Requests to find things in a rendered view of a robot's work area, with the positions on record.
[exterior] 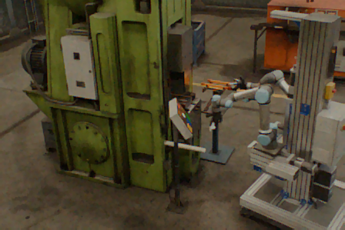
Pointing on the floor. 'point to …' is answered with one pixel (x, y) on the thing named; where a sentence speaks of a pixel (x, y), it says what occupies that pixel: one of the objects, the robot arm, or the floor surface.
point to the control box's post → (176, 165)
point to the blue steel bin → (198, 39)
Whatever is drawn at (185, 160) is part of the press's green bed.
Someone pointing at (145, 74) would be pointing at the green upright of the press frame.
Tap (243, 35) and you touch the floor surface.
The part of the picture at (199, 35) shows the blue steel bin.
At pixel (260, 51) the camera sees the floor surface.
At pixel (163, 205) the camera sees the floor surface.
